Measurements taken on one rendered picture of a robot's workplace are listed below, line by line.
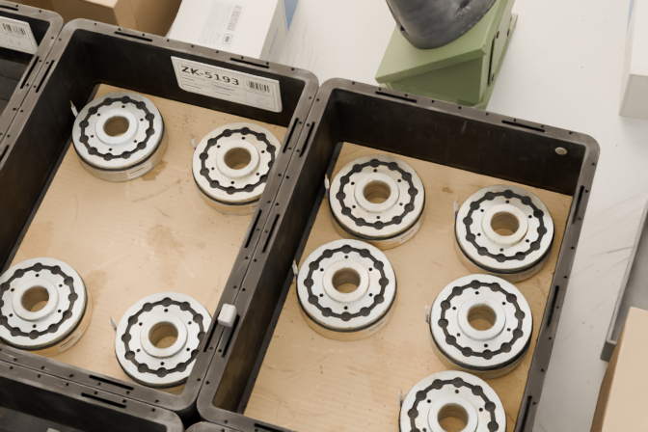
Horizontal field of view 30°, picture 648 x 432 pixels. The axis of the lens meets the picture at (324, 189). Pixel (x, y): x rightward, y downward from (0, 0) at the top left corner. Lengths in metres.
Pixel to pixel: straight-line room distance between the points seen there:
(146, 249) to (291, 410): 0.25
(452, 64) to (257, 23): 0.26
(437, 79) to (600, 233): 0.27
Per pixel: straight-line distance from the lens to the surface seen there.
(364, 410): 1.22
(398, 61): 1.50
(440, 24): 1.44
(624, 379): 1.18
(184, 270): 1.30
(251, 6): 1.54
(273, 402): 1.23
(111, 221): 1.35
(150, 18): 1.59
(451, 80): 1.47
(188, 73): 1.36
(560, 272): 1.18
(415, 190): 1.30
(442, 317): 1.23
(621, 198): 1.50
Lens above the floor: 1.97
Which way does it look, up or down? 59 degrees down
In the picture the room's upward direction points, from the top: 6 degrees counter-clockwise
